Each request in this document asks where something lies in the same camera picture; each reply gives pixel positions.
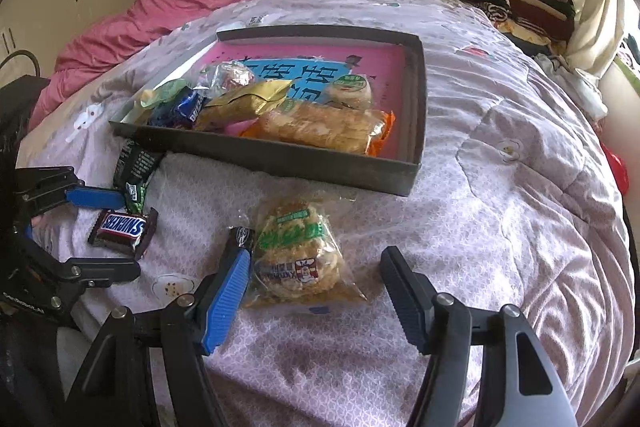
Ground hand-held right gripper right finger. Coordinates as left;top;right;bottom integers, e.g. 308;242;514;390
379;246;581;427

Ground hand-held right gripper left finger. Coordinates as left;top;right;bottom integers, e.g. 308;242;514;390
65;249;252;427

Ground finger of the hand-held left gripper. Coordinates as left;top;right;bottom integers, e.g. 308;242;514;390
55;257;142;290
14;166;126;214

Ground brown chocolate bar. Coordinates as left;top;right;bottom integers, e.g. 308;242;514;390
87;207;160;258

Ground floss cake clear packet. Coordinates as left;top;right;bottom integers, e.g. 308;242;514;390
242;194;368;310

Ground light green snack packet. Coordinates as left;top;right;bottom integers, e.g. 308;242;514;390
120;79;188;124

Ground grey cardboard box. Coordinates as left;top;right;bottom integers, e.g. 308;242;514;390
109;24;426;198

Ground gold snack packet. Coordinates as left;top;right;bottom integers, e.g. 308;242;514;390
194;79;293;132

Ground red and white candy packet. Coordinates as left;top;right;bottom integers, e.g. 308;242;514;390
197;61;256;95

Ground orange bread packet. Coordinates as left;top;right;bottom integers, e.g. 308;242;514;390
240;99;397;156

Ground dark green snack packet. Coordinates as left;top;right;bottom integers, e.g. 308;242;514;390
112;139;165;215

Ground blue snack packet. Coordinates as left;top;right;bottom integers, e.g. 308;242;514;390
147;87;207;129

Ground pink quilt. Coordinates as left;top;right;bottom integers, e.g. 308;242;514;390
27;0;313;132

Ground round cake clear packet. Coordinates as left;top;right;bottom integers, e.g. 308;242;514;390
325;73;373;110

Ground pink and blue book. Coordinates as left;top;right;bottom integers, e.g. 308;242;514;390
192;44;408;152

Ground red plastic bag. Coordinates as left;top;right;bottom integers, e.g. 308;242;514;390
600;142;630;195

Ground white crumpled cloth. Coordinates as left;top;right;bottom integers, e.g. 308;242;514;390
535;52;608;122

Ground cream curtain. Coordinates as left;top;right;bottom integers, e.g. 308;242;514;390
565;0;626;80

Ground black cable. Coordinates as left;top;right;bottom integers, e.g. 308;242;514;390
0;50;42;80

